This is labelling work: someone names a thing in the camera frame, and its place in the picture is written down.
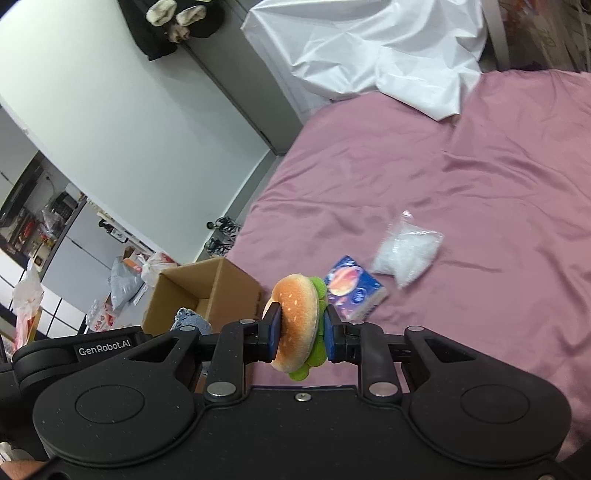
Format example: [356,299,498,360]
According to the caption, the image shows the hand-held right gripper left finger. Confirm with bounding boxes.
[124,301,282,404]

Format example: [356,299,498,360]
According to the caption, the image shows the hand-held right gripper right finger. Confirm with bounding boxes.
[322,306,468,404]

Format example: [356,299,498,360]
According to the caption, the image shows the burger plush toy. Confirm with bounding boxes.
[262,273,329,382]

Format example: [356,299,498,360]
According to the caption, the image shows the brown cardboard box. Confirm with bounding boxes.
[141,257,265,339]

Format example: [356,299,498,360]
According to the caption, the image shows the small grey-blue knitted plush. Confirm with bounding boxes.
[171,307,213,335]

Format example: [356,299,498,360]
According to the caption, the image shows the person's left forearm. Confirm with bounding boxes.
[0,442,49,480]

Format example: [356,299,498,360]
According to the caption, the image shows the pack of water bottles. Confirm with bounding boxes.
[84,299,115,334]

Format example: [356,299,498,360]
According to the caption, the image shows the blue tissue packet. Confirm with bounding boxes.
[323,255,389,324]

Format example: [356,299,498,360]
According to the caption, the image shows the grey plastic bag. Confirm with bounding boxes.
[110,256,145,309]

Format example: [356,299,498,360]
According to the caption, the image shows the translucent white plastic bag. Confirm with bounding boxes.
[11,265,45,352]

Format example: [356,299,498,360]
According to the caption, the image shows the white kitchen counter cabinet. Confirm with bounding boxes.
[39,198,155,335]

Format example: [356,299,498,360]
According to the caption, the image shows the pair of dark shoes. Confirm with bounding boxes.
[205,215,242,256]

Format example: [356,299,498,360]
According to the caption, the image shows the clear plastic bag white filling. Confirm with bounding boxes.
[370,210,445,290]

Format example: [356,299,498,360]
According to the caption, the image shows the black range hood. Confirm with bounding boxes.
[0,151,45,228]

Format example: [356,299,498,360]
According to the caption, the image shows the pink bed sheet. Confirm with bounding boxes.
[198,69,591,462]

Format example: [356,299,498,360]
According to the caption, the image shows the white sheet cover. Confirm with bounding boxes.
[240,0,489,122]

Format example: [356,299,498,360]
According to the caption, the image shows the black clothes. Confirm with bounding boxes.
[117,0,226,62]

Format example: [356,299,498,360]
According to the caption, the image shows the beige cloth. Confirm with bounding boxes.
[145,0,208,42]

